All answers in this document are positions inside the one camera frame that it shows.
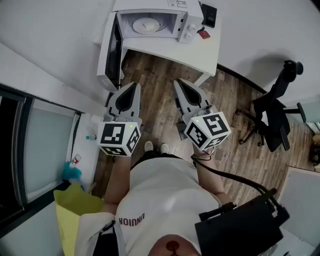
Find person's right white shoe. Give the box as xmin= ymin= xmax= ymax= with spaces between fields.
xmin=159 ymin=142 xmax=172 ymax=155

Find yellow bag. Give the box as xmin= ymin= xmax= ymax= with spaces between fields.
xmin=53 ymin=183 xmax=105 ymax=256

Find person's right forearm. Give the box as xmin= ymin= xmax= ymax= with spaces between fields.
xmin=191 ymin=148 xmax=231 ymax=204

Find black office chair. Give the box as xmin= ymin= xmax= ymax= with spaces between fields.
xmin=234 ymin=59 xmax=307 ymax=153

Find black electronics box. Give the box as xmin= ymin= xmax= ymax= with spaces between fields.
xmin=194 ymin=188 xmax=291 ymax=256

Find black shoulder strap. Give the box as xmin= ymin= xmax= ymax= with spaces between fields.
xmin=98 ymin=219 xmax=120 ymax=256

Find black flat box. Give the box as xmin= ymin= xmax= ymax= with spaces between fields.
xmin=201 ymin=3 xmax=218 ymax=28

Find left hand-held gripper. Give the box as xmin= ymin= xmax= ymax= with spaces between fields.
xmin=96 ymin=81 xmax=144 ymax=157

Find person's black shorts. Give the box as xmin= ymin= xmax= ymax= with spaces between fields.
xmin=129 ymin=149 xmax=181 ymax=171

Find person's white shirt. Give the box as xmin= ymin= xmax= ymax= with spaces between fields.
xmin=74 ymin=156 xmax=222 ymax=256

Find white round plate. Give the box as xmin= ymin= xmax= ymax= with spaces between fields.
xmin=132 ymin=16 xmax=162 ymax=35

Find white bottle with red label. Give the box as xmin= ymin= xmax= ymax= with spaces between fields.
xmin=69 ymin=153 xmax=82 ymax=169

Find black framed glass door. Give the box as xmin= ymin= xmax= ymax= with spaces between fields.
xmin=0 ymin=84 xmax=82 ymax=237

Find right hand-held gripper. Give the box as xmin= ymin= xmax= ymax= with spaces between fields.
xmin=173 ymin=78 xmax=232 ymax=152

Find thick black cable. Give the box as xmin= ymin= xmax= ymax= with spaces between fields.
xmin=191 ymin=153 xmax=277 ymax=199

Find white microwave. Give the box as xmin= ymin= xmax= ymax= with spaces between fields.
xmin=96 ymin=0 xmax=204 ymax=93

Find person's left forearm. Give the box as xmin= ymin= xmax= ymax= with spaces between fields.
xmin=103 ymin=154 xmax=134 ymax=214

